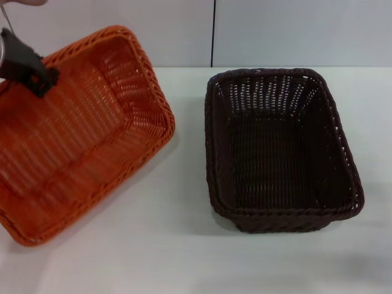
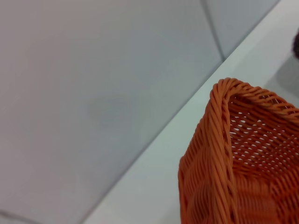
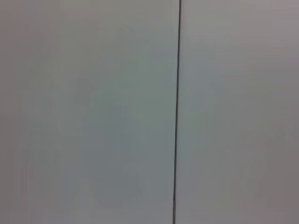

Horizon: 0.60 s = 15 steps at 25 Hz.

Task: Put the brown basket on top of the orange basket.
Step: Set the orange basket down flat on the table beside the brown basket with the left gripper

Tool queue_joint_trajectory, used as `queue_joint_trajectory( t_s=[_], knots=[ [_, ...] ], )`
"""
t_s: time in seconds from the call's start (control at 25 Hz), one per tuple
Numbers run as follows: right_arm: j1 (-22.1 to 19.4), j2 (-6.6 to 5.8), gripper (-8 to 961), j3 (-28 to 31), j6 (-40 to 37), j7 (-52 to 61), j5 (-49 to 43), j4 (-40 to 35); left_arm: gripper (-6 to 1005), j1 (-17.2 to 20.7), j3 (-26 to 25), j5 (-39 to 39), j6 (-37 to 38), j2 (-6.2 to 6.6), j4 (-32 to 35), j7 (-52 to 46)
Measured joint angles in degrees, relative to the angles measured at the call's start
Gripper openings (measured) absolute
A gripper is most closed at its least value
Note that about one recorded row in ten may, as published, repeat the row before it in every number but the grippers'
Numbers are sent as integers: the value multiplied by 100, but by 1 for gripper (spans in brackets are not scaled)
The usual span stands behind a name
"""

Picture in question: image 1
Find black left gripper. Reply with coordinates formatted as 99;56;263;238
0;28;59;99

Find orange woven basket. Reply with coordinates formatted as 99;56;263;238
0;25;176;247

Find dark brown woven basket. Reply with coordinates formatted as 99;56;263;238
204;67;366;235

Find thin grey cable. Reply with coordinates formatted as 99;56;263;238
0;5;16;34

